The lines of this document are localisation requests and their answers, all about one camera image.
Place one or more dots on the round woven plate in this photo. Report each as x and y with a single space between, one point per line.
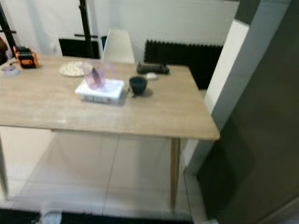
70 69

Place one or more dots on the orange and black device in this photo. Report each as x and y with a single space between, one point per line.
25 58

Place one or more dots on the small glass bowl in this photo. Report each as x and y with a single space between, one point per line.
10 70

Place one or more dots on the white plastic container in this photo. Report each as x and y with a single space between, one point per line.
103 93

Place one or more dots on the pink transparent pitcher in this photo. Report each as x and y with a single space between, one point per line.
96 77

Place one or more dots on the small black foam panel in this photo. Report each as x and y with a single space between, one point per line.
74 48

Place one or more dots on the black stand pole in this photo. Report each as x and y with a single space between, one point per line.
7 30
84 18

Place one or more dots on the large black foam panel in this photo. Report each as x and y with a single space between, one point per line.
187 58

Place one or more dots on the light wooden table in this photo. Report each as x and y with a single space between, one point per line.
56 102

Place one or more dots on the flat black device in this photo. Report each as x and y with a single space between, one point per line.
153 69

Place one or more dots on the white chair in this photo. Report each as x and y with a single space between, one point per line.
118 46

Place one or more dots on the dark blue cup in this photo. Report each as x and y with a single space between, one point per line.
138 85

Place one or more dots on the grey steel fridge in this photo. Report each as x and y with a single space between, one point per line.
252 154

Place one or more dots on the white computer mouse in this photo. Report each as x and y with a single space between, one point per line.
152 76

